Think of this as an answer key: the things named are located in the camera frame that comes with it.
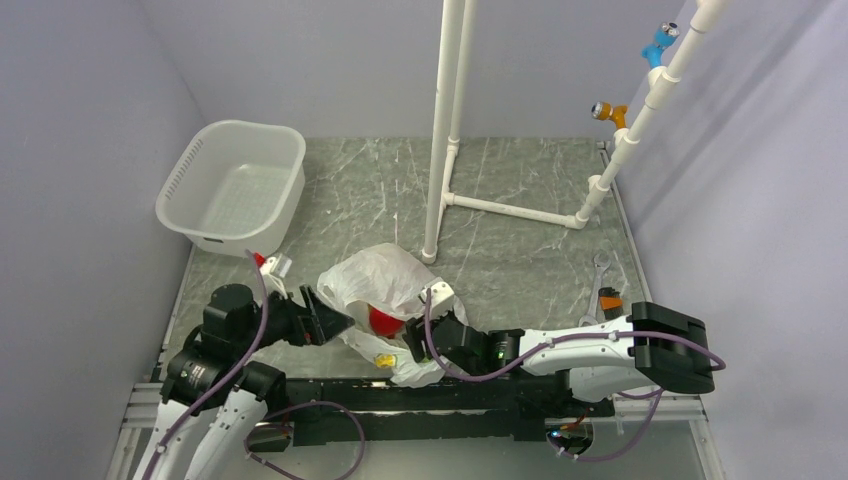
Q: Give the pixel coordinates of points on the red fake fruit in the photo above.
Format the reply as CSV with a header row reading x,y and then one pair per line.
x,y
384,325

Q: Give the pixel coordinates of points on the blue nozzle on pipe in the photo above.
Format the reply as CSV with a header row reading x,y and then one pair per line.
x,y
664,37

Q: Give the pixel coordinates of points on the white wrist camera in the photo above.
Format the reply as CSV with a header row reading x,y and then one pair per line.
x,y
442,297
273,269

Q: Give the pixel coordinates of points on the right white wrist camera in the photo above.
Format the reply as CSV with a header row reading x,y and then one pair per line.
x,y
442,297

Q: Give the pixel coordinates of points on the silver wrench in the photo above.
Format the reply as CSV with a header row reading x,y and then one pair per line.
x,y
601,262

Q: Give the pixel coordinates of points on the white plastic basin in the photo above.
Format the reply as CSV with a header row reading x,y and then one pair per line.
x,y
236,187

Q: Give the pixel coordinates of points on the white PVC pipe frame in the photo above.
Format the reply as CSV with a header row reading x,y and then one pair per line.
x,y
528,66

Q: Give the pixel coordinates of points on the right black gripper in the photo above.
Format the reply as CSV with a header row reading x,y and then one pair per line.
x,y
416,332

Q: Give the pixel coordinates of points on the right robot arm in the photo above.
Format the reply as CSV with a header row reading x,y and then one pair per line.
x,y
650,346

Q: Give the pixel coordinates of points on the orange black brush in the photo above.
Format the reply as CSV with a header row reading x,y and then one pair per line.
x,y
611,303

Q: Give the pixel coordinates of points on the orange nozzle on pipe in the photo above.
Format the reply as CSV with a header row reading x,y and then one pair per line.
x,y
604,111

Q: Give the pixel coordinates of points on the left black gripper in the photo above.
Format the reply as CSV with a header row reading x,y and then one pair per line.
x,y
314,324

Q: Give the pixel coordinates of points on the white plastic bag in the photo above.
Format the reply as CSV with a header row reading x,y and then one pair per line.
x,y
390,279

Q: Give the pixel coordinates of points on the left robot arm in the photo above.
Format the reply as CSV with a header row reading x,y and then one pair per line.
x,y
214,393

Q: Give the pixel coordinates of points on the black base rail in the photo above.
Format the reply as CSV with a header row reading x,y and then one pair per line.
x,y
521,408

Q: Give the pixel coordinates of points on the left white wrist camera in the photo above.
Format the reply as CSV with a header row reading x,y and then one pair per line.
x,y
273,269

